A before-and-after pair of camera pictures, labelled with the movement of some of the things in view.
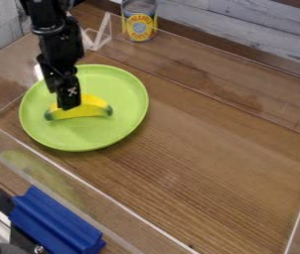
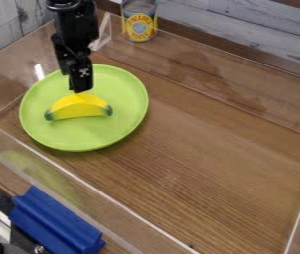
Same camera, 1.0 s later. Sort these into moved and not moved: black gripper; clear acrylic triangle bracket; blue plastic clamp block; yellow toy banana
Moved: black gripper
Not moved: clear acrylic triangle bracket; yellow toy banana; blue plastic clamp block
